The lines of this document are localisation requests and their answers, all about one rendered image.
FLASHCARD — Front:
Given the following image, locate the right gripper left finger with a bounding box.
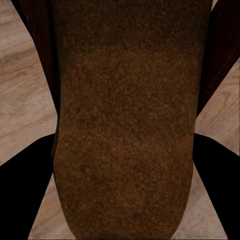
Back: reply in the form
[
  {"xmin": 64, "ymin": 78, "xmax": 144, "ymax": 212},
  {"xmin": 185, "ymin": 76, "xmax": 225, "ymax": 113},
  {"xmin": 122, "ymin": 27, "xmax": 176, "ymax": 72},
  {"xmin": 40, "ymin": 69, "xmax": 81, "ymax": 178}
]
[{"xmin": 0, "ymin": 133, "xmax": 55, "ymax": 240}]

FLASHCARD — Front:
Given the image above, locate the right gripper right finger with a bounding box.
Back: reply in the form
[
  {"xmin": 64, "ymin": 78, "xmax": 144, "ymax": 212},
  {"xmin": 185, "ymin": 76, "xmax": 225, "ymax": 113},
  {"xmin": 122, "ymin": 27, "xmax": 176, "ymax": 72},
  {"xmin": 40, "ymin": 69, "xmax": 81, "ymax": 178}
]
[{"xmin": 192, "ymin": 133, "xmax": 240, "ymax": 240}]

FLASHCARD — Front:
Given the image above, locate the sandal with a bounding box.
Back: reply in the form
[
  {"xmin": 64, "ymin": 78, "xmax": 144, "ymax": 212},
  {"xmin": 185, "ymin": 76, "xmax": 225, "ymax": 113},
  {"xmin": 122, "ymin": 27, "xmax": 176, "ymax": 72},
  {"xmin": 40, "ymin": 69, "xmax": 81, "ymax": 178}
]
[{"xmin": 11, "ymin": 0, "xmax": 240, "ymax": 240}]

